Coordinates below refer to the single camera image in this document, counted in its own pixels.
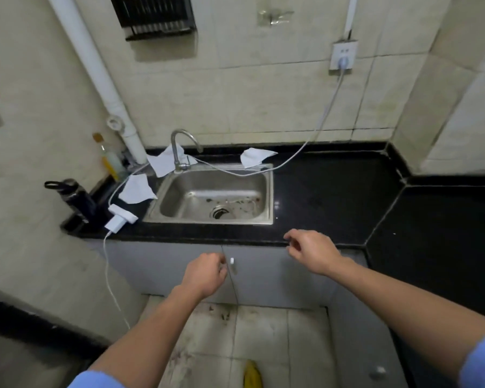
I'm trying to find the stainless steel sink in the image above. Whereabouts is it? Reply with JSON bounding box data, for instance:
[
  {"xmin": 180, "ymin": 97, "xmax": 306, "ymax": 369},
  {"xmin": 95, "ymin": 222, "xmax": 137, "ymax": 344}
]
[{"xmin": 143, "ymin": 164, "xmax": 275, "ymax": 226}]

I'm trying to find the white drain pipe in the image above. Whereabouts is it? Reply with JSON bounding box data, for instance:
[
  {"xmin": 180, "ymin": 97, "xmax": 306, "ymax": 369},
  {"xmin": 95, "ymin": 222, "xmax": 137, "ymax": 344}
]
[{"xmin": 46, "ymin": 0, "xmax": 148, "ymax": 165}]

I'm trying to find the clear wall hook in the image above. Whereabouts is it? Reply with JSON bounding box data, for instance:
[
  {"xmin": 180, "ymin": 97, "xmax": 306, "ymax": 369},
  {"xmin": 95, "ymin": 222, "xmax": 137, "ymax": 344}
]
[{"xmin": 257, "ymin": 9, "xmax": 295, "ymax": 27}]

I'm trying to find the yellow slipper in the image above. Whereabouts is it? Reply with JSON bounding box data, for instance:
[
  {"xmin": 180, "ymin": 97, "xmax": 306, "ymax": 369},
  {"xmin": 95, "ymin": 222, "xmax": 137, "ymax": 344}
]
[{"xmin": 242, "ymin": 359, "xmax": 263, "ymax": 388}]

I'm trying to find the chrome faucet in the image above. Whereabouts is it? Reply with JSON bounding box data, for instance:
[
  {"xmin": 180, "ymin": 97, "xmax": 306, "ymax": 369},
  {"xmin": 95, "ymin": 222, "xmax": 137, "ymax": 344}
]
[{"xmin": 170, "ymin": 129, "xmax": 204, "ymax": 172}]

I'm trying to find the white crumpled paper towel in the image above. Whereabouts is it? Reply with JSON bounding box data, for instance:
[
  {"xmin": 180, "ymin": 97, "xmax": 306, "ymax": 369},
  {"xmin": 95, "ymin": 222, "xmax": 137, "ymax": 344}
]
[
  {"xmin": 118, "ymin": 174, "xmax": 158, "ymax": 205},
  {"xmin": 146, "ymin": 143, "xmax": 199, "ymax": 178},
  {"xmin": 240, "ymin": 148, "xmax": 279, "ymax": 169}
]

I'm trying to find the grey side cabinet door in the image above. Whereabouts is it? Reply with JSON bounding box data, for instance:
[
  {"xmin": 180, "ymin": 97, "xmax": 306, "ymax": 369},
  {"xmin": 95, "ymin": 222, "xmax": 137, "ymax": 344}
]
[{"xmin": 327, "ymin": 285, "xmax": 409, "ymax": 388}]

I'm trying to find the white cable conduit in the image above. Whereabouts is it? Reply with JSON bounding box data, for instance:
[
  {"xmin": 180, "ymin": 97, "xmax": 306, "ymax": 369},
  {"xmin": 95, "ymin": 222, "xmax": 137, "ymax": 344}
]
[{"xmin": 344, "ymin": 0, "xmax": 359, "ymax": 40}]

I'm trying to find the black metal dish rack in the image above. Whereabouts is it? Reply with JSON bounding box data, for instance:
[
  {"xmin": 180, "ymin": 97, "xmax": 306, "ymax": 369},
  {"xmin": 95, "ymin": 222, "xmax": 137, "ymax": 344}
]
[{"xmin": 109, "ymin": 0, "xmax": 197, "ymax": 41}]

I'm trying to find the person's right hand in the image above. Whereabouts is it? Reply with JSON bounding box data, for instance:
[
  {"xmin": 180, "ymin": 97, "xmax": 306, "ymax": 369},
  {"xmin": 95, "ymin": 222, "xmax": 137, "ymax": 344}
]
[{"xmin": 283, "ymin": 229, "xmax": 345, "ymax": 277}]

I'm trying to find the white charging cable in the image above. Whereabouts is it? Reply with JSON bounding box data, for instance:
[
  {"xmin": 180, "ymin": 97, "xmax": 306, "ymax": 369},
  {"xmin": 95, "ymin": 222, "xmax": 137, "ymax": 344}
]
[{"xmin": 108, "ymin": 68, "xmax": 347, "ymax": 206}]

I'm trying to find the white wall socket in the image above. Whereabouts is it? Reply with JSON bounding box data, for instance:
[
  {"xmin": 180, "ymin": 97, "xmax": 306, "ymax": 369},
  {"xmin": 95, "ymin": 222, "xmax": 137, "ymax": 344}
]
[{"xmin": 329, "ymin": 39, "xmax": 359, "ymax": 73}]

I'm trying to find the dark blue water bottle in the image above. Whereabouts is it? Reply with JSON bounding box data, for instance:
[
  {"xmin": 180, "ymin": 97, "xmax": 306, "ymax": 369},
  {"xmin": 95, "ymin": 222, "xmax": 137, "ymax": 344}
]
[{"xmin": 44, "ymin": 178, "xmax": 98, "ymax": 223}]

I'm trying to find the white short cable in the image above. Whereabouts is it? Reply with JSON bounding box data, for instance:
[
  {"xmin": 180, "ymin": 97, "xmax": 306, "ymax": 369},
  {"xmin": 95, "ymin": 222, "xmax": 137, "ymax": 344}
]
[{"xmin": 103, "ymin": 232, "xmax": 131, "ymax": 330}]

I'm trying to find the person's right forearm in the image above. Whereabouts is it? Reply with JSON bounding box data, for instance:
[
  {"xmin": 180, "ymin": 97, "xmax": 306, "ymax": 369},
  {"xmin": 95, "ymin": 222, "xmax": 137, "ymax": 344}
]
[{"xmin": 326, "ymin": 257, "xmax": 485, "ymax": 388}]

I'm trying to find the person's left forearm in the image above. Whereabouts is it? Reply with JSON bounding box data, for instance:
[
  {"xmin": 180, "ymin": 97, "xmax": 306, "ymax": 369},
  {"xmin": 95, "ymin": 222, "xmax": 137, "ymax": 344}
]
[{"xmin": 68, "ymin": 284, "xmax": 206, "ymax": 388}]

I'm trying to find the clear bottle with yellow liquid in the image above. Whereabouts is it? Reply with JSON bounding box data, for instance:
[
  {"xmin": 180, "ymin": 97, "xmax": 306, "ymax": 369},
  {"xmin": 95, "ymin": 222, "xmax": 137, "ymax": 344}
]
[{"xmin": 92, "ymin": 133, "xmax": 127, "ymax": 182}]

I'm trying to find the person's left hand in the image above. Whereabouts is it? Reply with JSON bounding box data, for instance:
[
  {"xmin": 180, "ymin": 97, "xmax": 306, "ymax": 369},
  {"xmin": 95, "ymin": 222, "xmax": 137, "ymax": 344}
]
[{"xmin": 180, "ymin": 252, "xmax": 229, "ymax": 300}]

